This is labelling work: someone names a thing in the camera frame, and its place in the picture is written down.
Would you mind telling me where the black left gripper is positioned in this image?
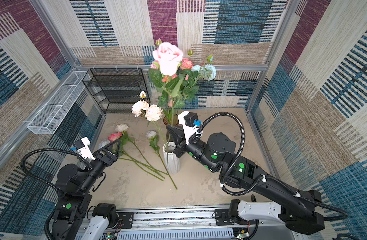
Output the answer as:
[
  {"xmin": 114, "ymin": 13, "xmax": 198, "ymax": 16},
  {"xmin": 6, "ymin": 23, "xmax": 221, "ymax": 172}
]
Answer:
[{"xmin": 80, "ymin": 139, "xmax": 119, "ymax": 195}]

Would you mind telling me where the pink tulip stem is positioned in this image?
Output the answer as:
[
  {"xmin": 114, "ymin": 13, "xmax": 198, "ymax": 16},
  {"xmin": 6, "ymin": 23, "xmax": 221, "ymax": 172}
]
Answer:
[{"xmin": 167, "ymin": 99, "xmax": 174, "ymax": 108}]

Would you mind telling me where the white ribbed ceramic vase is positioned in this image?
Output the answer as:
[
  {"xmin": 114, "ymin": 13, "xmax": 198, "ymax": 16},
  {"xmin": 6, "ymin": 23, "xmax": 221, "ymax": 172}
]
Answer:
[{"xmin": 163, "ymin": 142, "xmax": 180, "ymax": 175}]

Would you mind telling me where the cream double rose stem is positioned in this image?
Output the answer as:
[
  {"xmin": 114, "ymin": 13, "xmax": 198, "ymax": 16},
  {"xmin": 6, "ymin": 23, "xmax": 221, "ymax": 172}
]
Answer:
[{"xmin": 131, "ymin": 91, "xmax": 167, "ymax": 143}]

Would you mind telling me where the large pale pink rose stem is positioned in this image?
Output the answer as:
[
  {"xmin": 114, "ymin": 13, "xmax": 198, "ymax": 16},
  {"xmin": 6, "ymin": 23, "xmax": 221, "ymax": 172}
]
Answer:
[{"xmin": 148, "ymin": 42, "xmax": 185, "ymax": 119}]

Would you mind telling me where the eucalyptus and pale flower stem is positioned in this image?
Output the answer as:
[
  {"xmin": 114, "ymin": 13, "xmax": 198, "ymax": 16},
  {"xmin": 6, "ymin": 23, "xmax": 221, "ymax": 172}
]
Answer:
[{"xmin": 191, "ymin": 55, "xmax": 216, "ymax": 81}]

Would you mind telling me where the pink rose stem with bud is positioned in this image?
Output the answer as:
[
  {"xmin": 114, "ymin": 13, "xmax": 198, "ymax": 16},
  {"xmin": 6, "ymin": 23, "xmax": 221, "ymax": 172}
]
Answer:
[{"xmin": 178, "ymin": 58, "xmax": 194, "ymax": 70}]

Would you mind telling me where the pink carnation stem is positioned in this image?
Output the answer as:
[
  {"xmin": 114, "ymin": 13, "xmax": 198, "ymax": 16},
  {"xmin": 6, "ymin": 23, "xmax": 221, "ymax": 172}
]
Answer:
[{"xmin": 150, "ymin": 39, "xmax": 162, "ymax": 70}]

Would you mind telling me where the red ribbed glass vase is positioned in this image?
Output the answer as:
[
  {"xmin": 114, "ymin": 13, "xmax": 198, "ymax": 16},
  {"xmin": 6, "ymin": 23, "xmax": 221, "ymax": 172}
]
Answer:
[{"xmin": 163, "ymin": 114, "xmax": 179, "ymax": 126}]

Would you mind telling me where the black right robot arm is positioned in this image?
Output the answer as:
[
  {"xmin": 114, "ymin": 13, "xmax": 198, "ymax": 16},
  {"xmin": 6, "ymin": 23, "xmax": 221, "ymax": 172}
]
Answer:
[{"xmin": 166, "ymin": 125, "xmax": 325, "ymax": 235}]

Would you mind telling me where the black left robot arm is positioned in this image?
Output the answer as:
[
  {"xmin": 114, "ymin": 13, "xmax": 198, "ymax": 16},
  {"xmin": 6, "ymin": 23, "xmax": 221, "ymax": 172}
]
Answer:
[{"xmin": 50, "ymin": 138, "xmax": 121, "ymax": 240}]

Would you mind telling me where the pile of artificial flowers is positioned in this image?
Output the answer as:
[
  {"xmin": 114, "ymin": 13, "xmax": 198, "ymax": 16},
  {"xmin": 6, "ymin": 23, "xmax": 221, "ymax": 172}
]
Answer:
[{"xmin": 98, "ymin": 124, "xmax": 167, "ymax": 181}]

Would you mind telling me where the white rose stem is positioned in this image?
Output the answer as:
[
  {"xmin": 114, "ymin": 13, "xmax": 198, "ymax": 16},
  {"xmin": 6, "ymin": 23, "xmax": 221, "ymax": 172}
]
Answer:
[{"xmin": 146, "ymin": 130, "xmax": 178, "ymax": 190}]

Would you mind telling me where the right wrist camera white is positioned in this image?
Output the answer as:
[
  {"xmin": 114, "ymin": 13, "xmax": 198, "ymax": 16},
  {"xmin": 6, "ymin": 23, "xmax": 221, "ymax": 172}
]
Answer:
[{"xmin": 178, "ymin": 111, "xmax": 200, "ymax": 145}]

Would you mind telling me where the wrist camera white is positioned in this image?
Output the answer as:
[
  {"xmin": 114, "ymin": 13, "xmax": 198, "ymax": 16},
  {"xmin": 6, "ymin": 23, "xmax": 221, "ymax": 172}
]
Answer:
[
  {"xmin": 178, "ymin": 111, "xmax": 200, "ymax": 145},
  {"xmin": 70, "ymin": 137, "xmax": 95, "ymax": 162}
]

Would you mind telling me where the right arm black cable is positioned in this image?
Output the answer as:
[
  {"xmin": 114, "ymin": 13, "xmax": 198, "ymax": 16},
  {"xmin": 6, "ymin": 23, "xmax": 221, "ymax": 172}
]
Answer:
[{"xmin": 187, "ymin": 111, "xmax": 349, "ymax": 222}]

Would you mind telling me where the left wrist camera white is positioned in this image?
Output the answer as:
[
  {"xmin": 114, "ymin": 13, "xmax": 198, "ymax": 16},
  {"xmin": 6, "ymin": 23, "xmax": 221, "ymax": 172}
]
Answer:
[{"xmin": 70, "ymin": 137, "xmax": 95, "ymax": 162}]

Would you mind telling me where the black wire mesh shelf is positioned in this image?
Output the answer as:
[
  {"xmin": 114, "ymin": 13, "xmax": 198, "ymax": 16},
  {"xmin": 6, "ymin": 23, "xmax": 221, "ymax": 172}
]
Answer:
[{"xmin": 82, "ymin": 68, "xmax": 148, "ymax": 114}]

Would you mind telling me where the white wire mesh tray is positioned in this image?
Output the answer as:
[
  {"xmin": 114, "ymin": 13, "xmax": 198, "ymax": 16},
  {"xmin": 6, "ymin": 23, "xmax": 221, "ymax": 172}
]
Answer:
[{"xmin": 27, "ymin": 71, "xmax": 86, "ymax": 135}]

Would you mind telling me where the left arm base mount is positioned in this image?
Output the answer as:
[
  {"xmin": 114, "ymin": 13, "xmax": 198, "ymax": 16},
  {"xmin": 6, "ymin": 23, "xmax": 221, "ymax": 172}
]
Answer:
[{"xmin": 90, "ymin": 203, "xmax": 134, "ymax": 231}]

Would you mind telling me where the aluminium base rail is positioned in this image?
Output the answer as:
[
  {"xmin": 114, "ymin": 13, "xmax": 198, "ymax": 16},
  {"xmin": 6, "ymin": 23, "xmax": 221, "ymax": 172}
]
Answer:
[{"xmin": 70, "ymin": 205, "xmax": 262, "ymax": 240}]

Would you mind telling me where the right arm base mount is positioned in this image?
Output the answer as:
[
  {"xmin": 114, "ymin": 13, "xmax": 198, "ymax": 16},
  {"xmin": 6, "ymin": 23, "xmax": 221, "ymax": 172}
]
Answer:
[{"xmin": 212, "ymin": 200, "xmax": 259, "ymax": 226}]

